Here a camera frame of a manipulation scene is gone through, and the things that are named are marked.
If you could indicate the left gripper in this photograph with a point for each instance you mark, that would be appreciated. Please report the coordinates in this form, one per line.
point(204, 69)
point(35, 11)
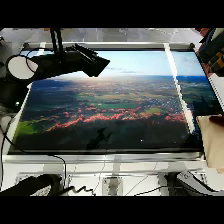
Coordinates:
point(91, 62)

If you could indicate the tan garment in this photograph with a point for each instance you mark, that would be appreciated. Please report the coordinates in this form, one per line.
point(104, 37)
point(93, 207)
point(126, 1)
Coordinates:
point(213, 143)

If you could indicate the silver frame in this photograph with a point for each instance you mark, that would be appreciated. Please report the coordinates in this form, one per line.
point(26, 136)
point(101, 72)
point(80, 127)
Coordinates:
point(110, 157)

